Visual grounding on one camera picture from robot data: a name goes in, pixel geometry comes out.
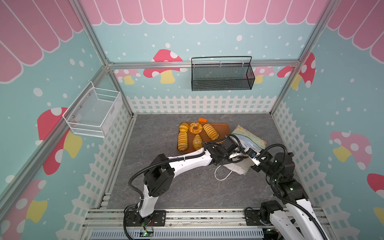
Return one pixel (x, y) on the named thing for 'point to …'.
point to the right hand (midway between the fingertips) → (250, 148)
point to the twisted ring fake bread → (197, 131)
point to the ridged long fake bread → (182, 143)
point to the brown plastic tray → (191, 135)
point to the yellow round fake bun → (183, 127)
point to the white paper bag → (244, 139)
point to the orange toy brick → (202, 120)
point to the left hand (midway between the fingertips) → (225, 154)
